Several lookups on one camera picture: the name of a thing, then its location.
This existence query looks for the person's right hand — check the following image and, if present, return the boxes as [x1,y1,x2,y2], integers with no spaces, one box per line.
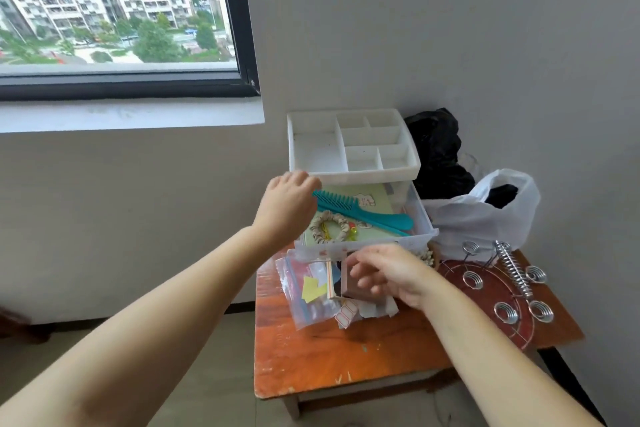
[345,243,441,310]

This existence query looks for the person's left hand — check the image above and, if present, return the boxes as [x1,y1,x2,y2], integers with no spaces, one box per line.
[251,169,323,255]

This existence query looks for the clear plastic drawer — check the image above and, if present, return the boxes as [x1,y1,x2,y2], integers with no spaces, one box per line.
[293,181,440,262]

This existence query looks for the grey hair scrunchie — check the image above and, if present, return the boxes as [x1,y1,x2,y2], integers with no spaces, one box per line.
[309,210,353,245]

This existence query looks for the teal comb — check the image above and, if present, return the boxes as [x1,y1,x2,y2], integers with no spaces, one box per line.
[312,189,415,238]

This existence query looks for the green notebook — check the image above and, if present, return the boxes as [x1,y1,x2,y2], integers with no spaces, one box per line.
[302,183,407,245]

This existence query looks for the person's left forearm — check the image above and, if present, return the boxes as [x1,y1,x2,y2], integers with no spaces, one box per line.
[0,226,281,427]

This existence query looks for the person's right forearm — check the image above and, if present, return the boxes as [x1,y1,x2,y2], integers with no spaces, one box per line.
[419,281,606,427]

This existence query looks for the small brown bowl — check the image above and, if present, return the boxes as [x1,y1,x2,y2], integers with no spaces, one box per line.
[417,241,443,270]

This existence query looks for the white folded paper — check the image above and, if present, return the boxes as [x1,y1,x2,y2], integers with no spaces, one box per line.
[357,294,399,320]

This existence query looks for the white plastic organizer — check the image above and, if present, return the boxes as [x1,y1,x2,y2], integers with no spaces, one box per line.
[287,109,422,215]

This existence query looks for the red bordered label stickers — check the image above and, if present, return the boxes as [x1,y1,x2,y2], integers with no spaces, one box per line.
[332,299,361,328]

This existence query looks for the white plastic bag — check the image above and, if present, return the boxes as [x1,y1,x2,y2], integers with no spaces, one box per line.
[422,169,542,262]

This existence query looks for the yellow paper piece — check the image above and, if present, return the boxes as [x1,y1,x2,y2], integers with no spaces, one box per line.
[301,275,329,304]

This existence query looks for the small orange wooden table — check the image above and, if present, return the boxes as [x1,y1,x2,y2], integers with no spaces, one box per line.
[253,241,586,420]

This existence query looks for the clear zip bag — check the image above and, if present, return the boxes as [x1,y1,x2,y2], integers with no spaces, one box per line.
[275,254,351,332]

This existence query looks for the black cloth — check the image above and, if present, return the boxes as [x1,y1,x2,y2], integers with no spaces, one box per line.
[485,185,519,208]

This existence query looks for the black plastic bag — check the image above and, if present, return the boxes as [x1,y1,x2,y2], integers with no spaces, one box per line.
[403,107,476,200]

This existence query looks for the white window sill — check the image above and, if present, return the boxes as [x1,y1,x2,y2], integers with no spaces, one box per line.
[0,97,265,134]

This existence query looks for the black framed window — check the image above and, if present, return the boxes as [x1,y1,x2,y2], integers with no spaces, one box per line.
[0,0,261,102]

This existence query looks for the dark wooden chair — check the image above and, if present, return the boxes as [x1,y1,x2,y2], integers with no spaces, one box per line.
[0,305,51,345]

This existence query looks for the metal spiral wire rack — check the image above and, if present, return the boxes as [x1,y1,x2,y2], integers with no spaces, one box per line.
[459,240,556,325]

